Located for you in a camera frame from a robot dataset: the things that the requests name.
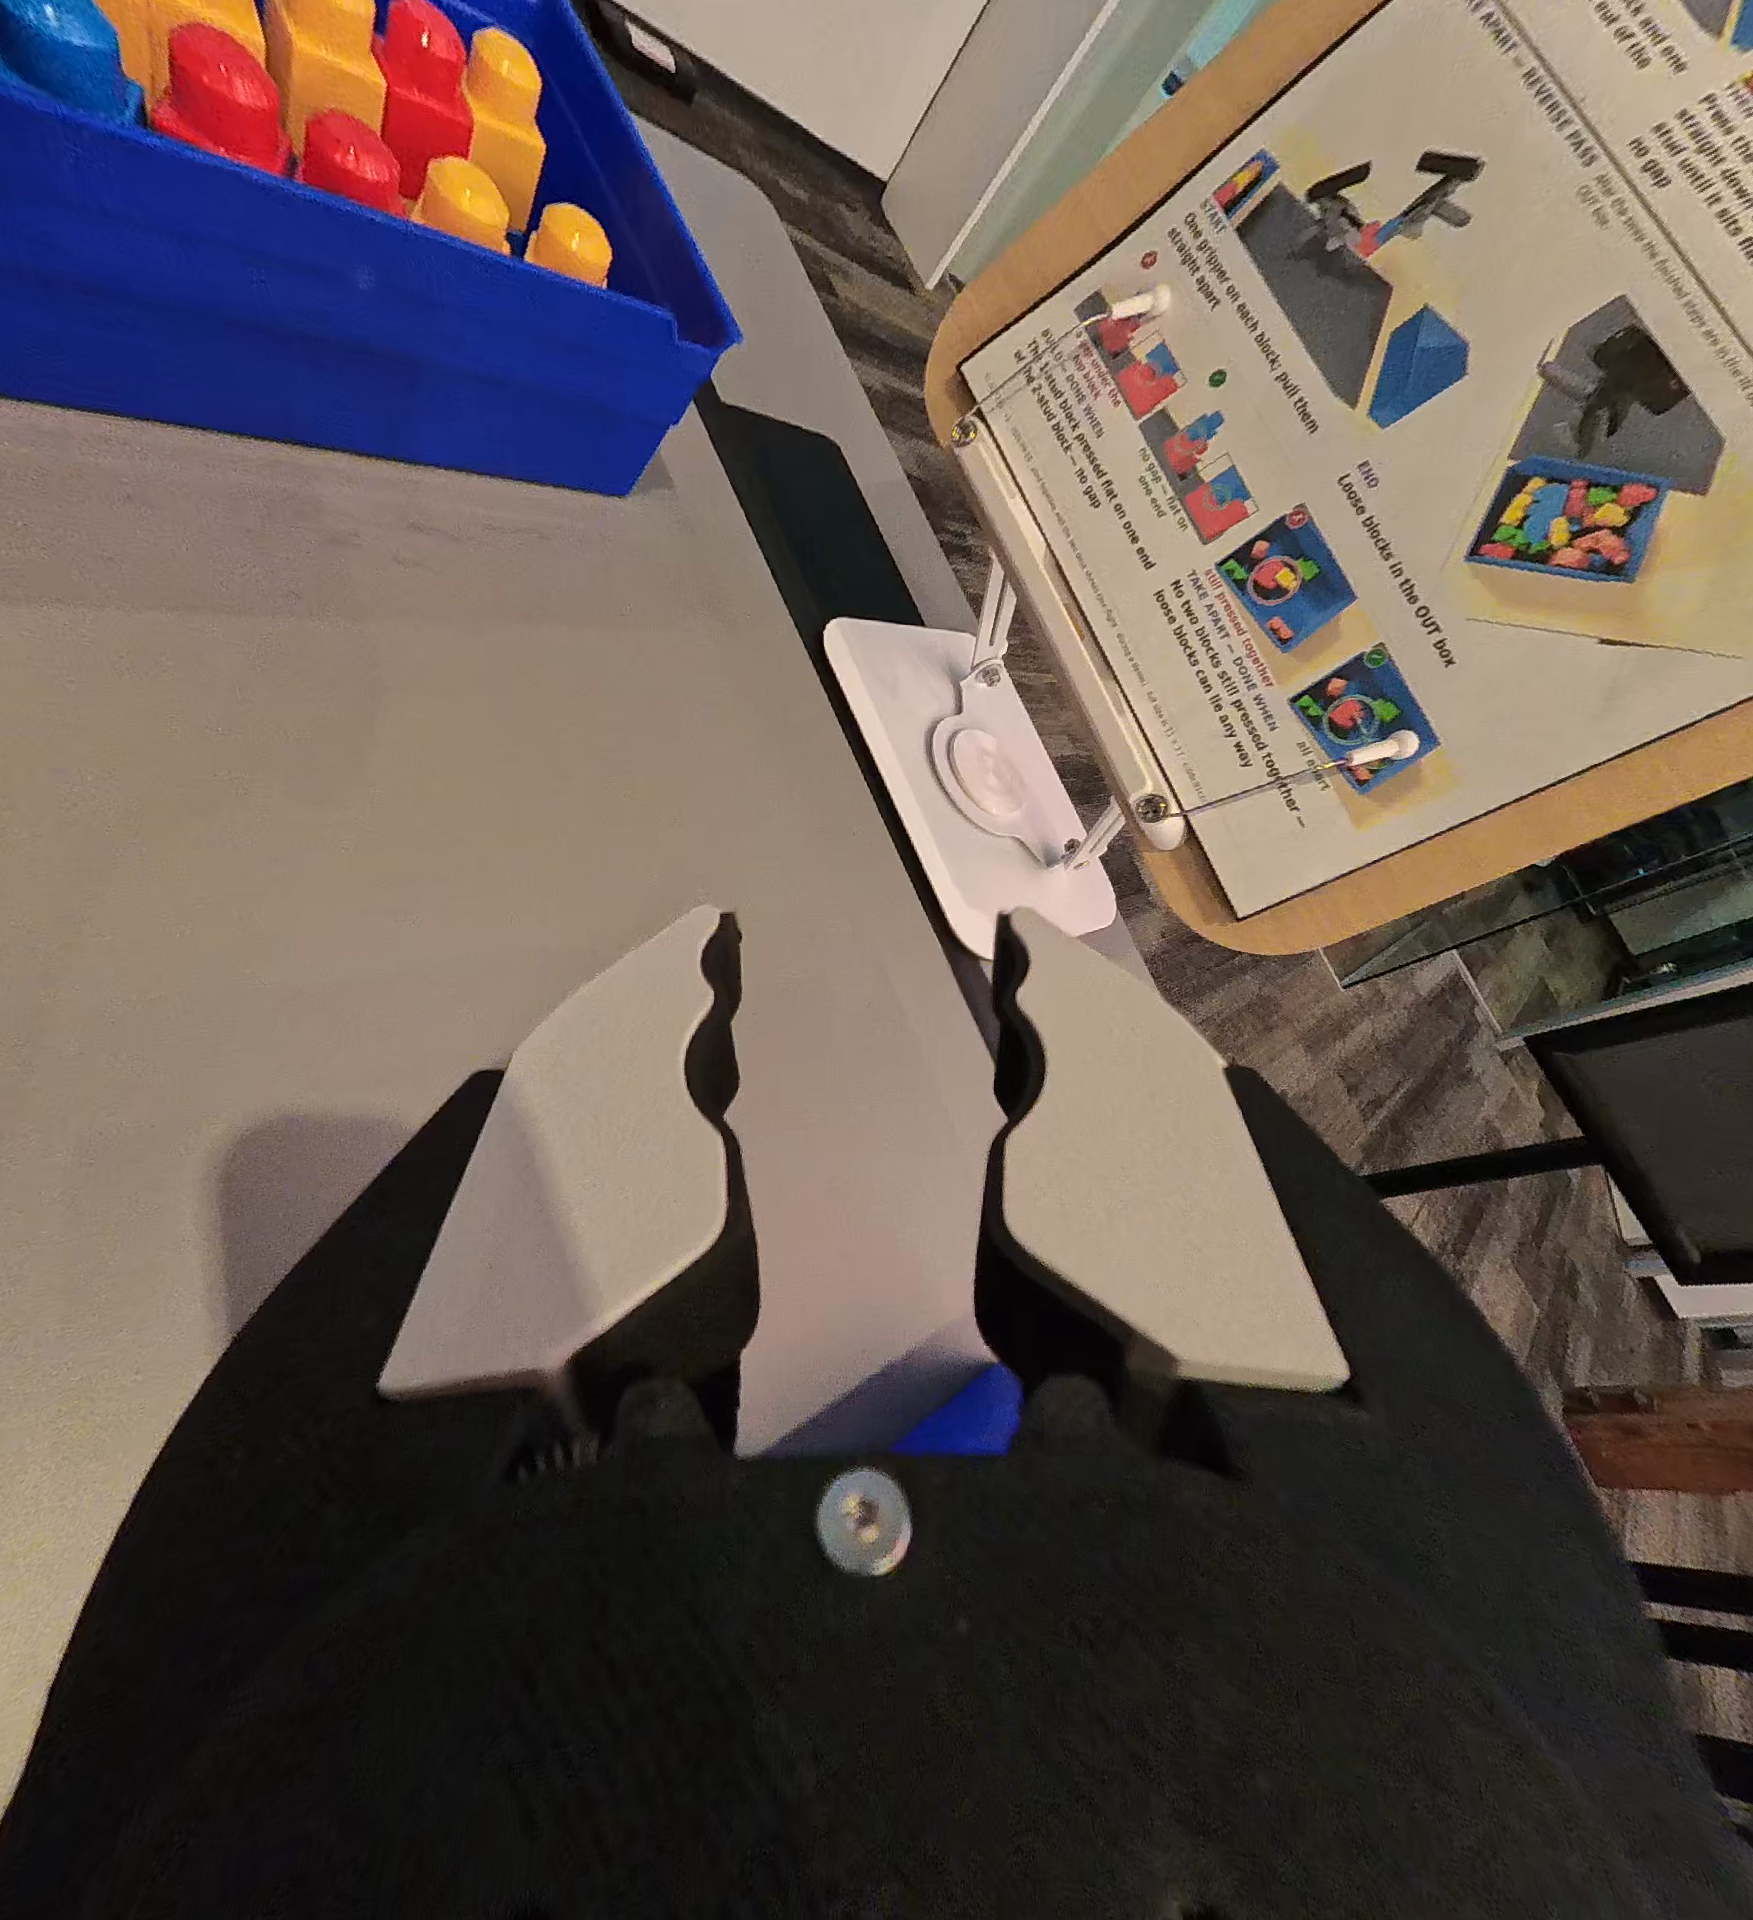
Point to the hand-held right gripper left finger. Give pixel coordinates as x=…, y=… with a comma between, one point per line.
x=576, y=1185

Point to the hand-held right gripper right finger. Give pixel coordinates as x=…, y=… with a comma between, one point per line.
x=1147, y=1185

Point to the blue plastic bin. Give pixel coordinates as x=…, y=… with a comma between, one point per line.
x=967, y=1419

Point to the plain blue object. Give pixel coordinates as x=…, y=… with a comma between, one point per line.
x=292, y=329

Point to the pile of toy blocks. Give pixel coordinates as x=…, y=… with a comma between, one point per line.
x=365, y=106

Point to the white stand base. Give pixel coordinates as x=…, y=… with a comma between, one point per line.
x=906, y=704

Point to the black framed panel on pole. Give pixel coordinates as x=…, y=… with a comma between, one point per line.
x=1717, y=1125

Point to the black mat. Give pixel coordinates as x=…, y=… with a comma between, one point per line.
x=802, y=511

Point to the small black floor device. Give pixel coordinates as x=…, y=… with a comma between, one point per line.
x=644, y=53

